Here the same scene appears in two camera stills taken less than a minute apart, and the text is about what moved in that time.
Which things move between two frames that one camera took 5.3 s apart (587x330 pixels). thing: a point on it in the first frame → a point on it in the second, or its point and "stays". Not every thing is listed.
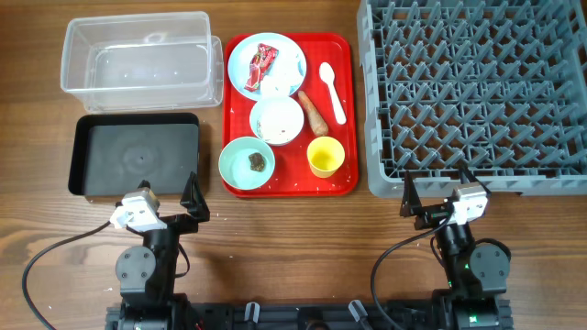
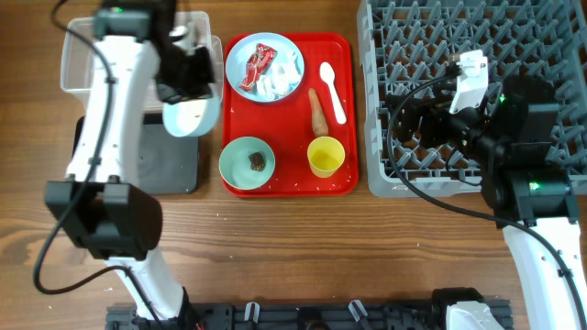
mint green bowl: (235, 164) stays
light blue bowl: (276, 120) → (191, 117)
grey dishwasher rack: (497, 88) stays
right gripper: (411, 199) → (434, 119)
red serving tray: (323, 161) stays
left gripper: (193, 205) → (200, 88)
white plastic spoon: (326, 74) stays
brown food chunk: (257, 161) stays
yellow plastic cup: (325, 154) stays
